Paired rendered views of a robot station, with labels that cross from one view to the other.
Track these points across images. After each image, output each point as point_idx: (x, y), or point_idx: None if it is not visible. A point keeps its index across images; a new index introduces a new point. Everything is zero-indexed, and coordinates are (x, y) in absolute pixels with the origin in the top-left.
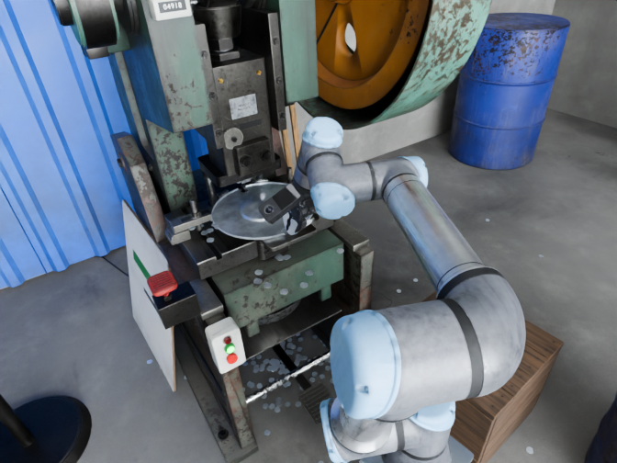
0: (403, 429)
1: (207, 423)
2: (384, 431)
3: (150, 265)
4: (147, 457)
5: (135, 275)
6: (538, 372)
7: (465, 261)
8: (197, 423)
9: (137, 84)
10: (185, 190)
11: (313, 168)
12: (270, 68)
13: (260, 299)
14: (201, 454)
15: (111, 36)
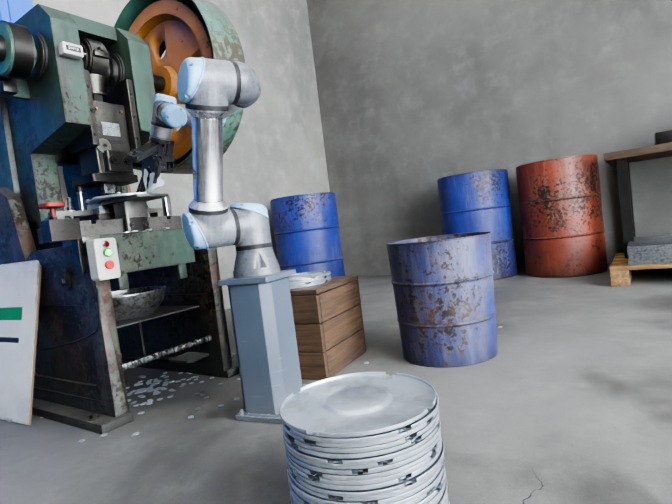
0: (236, 213)
1: (73, 426)
2: (222, 202)
3: (11, 296)
4: (0, 456)
5: None
6: (344, 285)
7: None
8: (61, 429)
9: (29, 126)
10: None
11: (161, 106)
12: (128, 109)
13: (128, 252)
14: (68, 438)
15: (29, 65)
